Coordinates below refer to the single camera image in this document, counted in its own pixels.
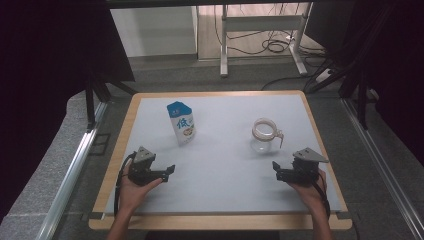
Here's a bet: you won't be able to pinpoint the person's right hand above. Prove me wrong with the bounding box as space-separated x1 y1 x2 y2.
289 169 329 214

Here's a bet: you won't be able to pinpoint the black floor bracket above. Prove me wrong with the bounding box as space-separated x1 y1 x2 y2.
89 133 112 157

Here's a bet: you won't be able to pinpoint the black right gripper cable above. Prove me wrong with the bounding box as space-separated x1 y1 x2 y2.
311 179 332 220

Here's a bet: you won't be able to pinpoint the aluminium floor rail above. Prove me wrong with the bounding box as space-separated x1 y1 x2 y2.
342 98 424 240
35 101 109 240

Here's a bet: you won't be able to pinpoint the white power strip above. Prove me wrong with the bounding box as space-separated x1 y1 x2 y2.
314 68 333 83

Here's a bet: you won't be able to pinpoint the black floor cables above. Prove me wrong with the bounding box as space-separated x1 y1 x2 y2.
213 4 329 92

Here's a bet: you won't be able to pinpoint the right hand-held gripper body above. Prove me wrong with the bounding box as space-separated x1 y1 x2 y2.
282 147 330 185

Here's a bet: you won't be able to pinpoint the black tripod stand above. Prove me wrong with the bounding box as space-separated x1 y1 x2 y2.
306 6 372 131
84 71 138 132

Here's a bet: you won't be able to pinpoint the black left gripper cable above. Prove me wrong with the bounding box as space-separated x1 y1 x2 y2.
113 151 138 218

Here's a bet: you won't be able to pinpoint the white metal desk frame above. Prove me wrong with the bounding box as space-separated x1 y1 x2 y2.
219 3 313 78

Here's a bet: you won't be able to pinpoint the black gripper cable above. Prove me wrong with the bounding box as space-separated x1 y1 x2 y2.
311 179 332 220
113 151 138 218

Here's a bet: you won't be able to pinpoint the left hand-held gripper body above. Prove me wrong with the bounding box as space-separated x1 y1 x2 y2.
128 145 168 187

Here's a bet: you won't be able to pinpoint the clear glass jar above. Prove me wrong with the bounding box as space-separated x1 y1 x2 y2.
250 117 285 154

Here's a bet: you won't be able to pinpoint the white and blue stand-up pouch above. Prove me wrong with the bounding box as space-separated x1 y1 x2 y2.
166 100 196 147

